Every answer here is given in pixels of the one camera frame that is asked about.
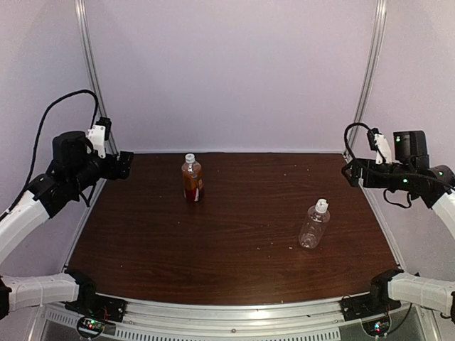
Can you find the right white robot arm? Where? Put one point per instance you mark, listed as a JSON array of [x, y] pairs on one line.
[[404, 166]]

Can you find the front aluminium rail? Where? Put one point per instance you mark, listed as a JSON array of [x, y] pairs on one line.
[[313, 320]]

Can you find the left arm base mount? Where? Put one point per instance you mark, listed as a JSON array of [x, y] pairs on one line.
[[98, 313]]

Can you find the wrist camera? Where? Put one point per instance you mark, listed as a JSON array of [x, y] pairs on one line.
[[378, 143], [97, 136]]

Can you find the amber tea bottle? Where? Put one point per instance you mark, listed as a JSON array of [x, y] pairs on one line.
[[193, 186]]

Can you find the clear plastic bottle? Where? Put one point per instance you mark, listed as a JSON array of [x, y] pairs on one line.
[[313, 228]]

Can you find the white tea bottle cap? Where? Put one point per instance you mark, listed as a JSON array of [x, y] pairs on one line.
[[190, 158]]

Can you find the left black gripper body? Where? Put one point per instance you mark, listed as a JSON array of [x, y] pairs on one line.
[[111, 172]]

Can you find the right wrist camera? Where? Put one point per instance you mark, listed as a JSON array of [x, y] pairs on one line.
[[378, 143]]

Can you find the aluminium frame post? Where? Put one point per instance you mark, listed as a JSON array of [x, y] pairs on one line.
[[89, 56], [376, 40]]

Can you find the white flip bottle cap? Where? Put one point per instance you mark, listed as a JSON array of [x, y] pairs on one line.
[[321, 206]]

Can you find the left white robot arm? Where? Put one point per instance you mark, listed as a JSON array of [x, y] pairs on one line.
[[79, 162]]

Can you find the left aluminium frame post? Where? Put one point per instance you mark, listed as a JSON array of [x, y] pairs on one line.
[[89, 56]]

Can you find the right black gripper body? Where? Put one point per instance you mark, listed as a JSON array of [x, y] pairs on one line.
[[371, 180]]

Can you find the right aluminium frame post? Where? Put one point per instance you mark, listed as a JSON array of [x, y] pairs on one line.
[[376, 40]]

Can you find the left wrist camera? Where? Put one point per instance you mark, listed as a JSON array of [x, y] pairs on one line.
[[97, 136]]

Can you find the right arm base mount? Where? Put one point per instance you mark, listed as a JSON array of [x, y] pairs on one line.
[[374, 315]]

